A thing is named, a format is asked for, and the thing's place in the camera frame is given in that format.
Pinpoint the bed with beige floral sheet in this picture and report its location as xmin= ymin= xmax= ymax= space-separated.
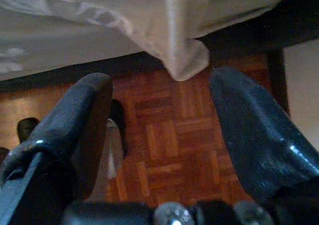
xmin=0 ymin=0 xmax=300 ymax=82

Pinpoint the black robot foot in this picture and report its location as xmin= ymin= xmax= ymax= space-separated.
xmin=16 ymin=117 xmax=40 ymax=143

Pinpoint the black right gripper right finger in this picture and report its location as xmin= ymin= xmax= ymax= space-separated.
xmin=209 ymin=66 xmax=319 ymax=201

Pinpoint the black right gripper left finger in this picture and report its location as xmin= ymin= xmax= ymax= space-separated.
xmin=0 ymin=72 xmax=114 ymax=225

